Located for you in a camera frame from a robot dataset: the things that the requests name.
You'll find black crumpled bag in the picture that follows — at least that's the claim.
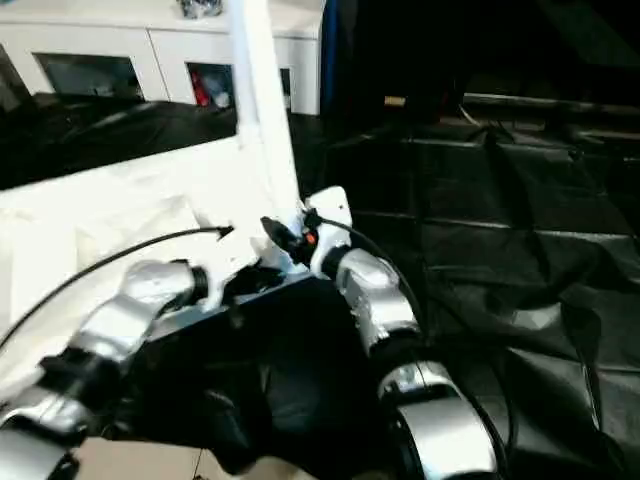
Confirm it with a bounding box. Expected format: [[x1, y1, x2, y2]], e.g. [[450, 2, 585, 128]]
[[178, 0, 225, 19]]

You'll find white cabinet with glass doors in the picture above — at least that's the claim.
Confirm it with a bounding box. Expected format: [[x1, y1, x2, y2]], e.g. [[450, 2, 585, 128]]
[[0, 0, 327, 115]]

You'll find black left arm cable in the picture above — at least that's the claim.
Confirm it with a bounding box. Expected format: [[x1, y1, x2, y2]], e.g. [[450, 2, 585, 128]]
[[0, 226, 235, 351]]

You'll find dark low shelf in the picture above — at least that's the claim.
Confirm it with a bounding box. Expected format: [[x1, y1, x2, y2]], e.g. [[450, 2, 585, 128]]
[[460, 94, 640, 125]]

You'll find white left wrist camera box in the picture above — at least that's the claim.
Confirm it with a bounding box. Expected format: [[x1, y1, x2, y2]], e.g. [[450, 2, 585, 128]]
[[196, 228, 263, 311]]

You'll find black work mat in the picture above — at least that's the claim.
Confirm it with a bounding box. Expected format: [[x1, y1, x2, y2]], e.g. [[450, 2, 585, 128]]
[[0, 90, 640, 479]]

